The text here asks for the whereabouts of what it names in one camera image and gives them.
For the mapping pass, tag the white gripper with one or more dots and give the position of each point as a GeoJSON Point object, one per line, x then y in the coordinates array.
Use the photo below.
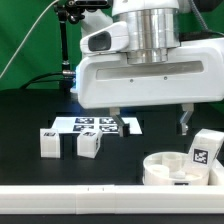
{"type": "Point", "coordinates": [193, 73]}

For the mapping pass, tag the white round stool seat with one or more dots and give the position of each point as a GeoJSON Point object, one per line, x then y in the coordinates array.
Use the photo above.
{"type": "Point", "coordinates": [165, 168]}

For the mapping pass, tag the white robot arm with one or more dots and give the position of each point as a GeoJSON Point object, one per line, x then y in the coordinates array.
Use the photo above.
{"type": "Point", "coordinates": [140, 59]}

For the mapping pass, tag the paper sheet with markers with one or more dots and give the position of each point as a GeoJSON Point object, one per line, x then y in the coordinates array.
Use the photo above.
{"type": "Point", "coordinates": [76, 124]}

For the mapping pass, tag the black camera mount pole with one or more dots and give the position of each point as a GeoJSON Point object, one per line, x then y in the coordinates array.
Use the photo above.
{"type": "Point", "coordinates": [68, 75]}

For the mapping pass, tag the white right barrier rail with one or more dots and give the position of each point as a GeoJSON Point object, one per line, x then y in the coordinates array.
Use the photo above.
{"type": "Point", "coordinates": [216, 175]}

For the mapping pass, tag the white barrier rail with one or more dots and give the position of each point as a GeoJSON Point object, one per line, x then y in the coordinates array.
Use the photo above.
{"type": "Point", "coordinates": [103, 199]}
{"type": "Point", "coordinates": [216, 175]}

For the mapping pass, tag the white front barrier rail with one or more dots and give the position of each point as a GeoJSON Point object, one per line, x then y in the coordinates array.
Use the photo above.
{"type": "Point", "coordinates": [103, 199]}

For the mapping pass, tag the black camera on mount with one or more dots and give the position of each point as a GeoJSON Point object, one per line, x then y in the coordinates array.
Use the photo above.
{"type": "Point", "coordinates": [90, 4]}

